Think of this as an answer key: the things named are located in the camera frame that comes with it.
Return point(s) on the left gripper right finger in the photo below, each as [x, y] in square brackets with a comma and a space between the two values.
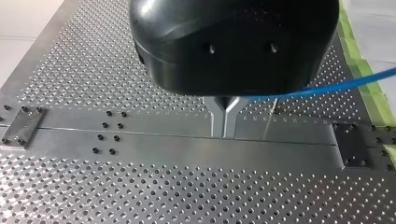
[229, 123]

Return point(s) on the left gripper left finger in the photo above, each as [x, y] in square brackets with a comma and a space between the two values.
[217, 121]

